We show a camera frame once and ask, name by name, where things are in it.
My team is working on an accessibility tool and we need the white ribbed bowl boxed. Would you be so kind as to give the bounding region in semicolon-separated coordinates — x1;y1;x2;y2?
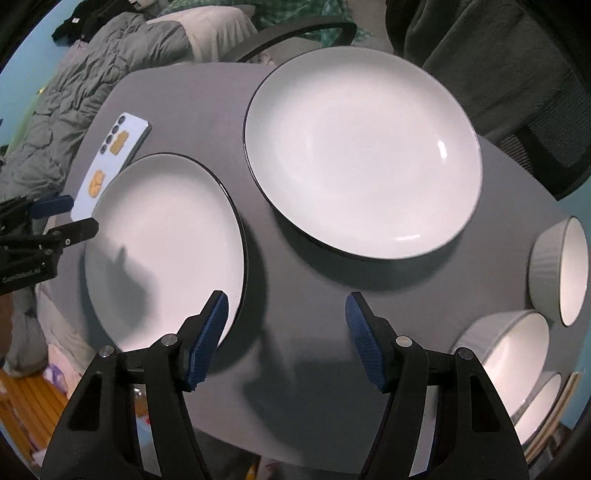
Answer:
510;371;563;446
450;310;551;416
529;216;591;328

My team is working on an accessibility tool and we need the light blue smartphone with stickers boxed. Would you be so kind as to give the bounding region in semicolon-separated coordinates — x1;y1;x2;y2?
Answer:
71;112;153;221

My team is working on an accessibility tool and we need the grey quilted duvet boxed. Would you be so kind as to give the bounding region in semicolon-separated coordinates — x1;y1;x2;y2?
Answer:
0;11;195;222

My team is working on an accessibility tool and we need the black mesh office chair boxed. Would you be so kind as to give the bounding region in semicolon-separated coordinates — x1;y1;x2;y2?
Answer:
480;78;591;201

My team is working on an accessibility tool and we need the white plate with black rim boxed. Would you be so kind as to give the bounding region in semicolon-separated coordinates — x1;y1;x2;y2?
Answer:
84;152;250;354
243;46;484;260

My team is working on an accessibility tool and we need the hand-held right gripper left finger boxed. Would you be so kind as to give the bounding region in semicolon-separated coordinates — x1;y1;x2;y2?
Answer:
41;290;230;480

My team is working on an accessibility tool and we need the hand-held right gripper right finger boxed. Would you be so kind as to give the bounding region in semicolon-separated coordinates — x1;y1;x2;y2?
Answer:
345;292;529;480

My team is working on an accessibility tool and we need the dark grey fleece garment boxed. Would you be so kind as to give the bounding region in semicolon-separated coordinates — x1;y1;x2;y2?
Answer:
385;0;591;144

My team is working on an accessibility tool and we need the black chair armrest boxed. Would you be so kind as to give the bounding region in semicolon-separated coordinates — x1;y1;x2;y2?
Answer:
222;21;358;63

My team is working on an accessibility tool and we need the beige cushion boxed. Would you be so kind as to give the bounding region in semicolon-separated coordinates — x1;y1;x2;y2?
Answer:
143;7;278;65

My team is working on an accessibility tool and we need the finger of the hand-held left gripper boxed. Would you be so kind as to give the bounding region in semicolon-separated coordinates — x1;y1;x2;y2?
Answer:
0;195;75;232
0;218;100;259

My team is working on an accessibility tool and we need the black clothing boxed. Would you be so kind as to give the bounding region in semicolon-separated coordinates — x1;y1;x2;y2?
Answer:
51;0;139;44

